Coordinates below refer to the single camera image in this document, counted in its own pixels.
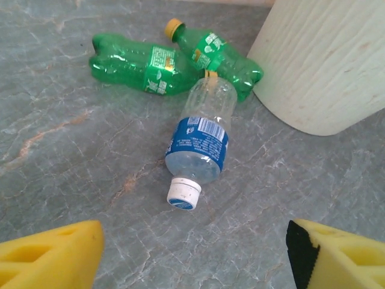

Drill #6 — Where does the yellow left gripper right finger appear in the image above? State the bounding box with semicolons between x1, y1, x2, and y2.
285;219;385;289

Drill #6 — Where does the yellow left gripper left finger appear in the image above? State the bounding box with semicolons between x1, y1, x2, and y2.
0;219;105;289

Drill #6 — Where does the cream plastic bin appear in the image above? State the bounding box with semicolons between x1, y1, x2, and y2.
246;0;385;137

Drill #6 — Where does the white-cap bottle barcode blue label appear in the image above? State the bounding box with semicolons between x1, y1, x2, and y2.
164;76;238;211

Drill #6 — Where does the green bottle ingredient-panel label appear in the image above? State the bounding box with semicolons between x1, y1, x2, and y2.
88;33;218;97

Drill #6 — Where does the green bottle white-logo label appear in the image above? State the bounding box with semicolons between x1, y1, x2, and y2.
164;17;265;103

